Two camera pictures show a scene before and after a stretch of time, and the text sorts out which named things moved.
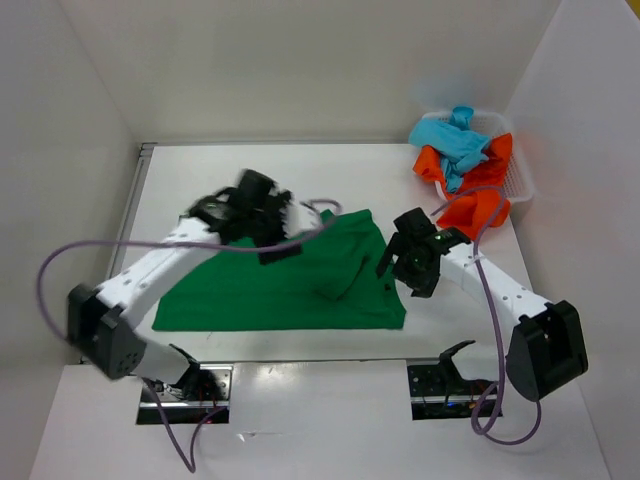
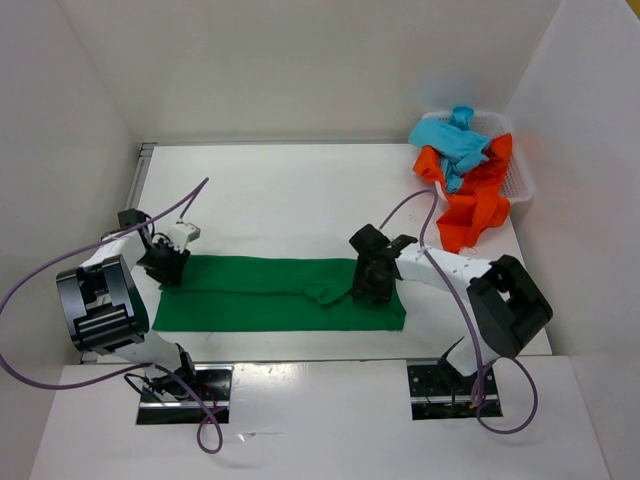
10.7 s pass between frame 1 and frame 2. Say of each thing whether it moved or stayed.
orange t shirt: stayed
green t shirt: moved
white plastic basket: stayed
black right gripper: moved
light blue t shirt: stayed
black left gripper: moved
